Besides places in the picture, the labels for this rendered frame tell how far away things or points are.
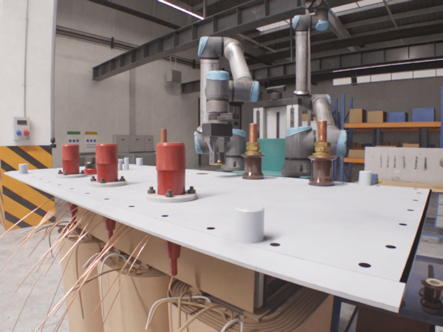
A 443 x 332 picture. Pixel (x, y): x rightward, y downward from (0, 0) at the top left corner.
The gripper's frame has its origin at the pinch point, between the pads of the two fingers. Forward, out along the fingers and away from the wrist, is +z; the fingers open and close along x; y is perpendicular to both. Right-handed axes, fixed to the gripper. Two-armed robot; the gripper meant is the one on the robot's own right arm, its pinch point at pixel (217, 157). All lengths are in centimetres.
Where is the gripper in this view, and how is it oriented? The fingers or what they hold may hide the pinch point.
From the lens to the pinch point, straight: 112.4
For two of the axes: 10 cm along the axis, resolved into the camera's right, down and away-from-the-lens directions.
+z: 0.0, 10.0, 0.8
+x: -6.5, 0.6, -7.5
